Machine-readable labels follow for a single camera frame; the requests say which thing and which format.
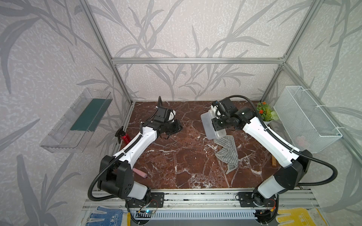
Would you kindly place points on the aluminium front rail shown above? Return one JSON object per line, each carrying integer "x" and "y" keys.
{"x": 227, "y": 199}

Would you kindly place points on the green sheet in shelf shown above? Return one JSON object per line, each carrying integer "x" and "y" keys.
{"x": 92, "y": 115}

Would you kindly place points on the yellow work glove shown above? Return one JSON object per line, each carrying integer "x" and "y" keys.
{"x": 300, "y": 217}

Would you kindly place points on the pink item in basket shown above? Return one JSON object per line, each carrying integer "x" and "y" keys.
{"x": 302, "y": 142}

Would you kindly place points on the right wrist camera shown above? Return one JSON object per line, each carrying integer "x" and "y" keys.
{"x": 224, "y": 107}

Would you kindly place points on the pink cylinder handle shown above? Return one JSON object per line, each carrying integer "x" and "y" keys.
{"x": 140, "y": 173}

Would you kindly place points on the potted plant white pot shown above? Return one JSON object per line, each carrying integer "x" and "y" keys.
{"x": 267, "y": 113}

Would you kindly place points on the red spray bottle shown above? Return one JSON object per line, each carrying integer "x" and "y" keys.
{"x": 122, "y": 136}

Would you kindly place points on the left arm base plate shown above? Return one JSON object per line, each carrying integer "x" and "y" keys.
{"x": 151, "y": 200}

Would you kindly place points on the grey striped cloth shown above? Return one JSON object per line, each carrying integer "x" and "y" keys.
{"x": 228, "y": 154}

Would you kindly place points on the white wire mesh basket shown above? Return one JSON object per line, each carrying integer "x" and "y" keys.
{"x": 302, "y": 116}

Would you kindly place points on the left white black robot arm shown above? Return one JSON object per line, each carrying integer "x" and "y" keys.
{"x": 116, "y": 179}

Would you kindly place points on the blue white work glove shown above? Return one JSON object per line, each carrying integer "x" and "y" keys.
{"x": 104, "y": 216}

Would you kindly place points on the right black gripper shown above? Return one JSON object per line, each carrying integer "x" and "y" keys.
{"x": 216, "y": 128}

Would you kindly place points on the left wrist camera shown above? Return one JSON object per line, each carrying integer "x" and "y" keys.
{"x": 164, "y": 114}

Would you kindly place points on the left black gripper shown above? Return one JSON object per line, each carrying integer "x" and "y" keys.
{"x": 177, "y": 129}

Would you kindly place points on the clear acrylic wall shelf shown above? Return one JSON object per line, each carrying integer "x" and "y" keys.
{"x": 61, "y": 139}

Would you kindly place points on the translucent plastic lunch box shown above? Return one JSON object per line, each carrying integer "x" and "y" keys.
{"x": 209, "y": 129}

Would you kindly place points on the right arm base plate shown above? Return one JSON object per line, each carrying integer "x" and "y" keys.
{"x": 249, "y": 199}

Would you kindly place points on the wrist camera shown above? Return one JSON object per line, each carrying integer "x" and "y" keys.
{"x": 224, "y": 107}
{"x": 164, "y": 114}

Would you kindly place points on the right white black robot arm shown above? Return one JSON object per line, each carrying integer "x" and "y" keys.
{"x": 294, "y": 163}

